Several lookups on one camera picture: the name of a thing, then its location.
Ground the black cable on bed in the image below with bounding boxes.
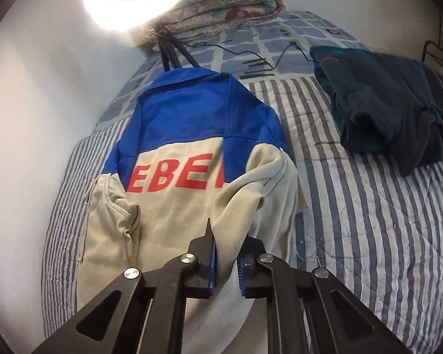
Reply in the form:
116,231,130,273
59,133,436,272
177,40,315,71

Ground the beige and blue jacket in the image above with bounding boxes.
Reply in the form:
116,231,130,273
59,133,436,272
76,67,306,353

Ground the black clothes rack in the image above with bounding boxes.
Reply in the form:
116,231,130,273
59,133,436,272
421,40,443,85

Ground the striped blue bed sheet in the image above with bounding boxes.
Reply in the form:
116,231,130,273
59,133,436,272
40,9,443,354

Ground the floral folded quilt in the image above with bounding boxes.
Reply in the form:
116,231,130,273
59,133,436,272
133,0,285,45

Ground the black tripod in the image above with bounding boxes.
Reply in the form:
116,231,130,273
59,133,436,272
154,24,200,72

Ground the ring light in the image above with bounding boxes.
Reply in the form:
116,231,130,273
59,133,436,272
80,0,202,35

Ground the dark navy folded garment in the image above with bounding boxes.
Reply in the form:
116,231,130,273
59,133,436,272
310,46,443,177

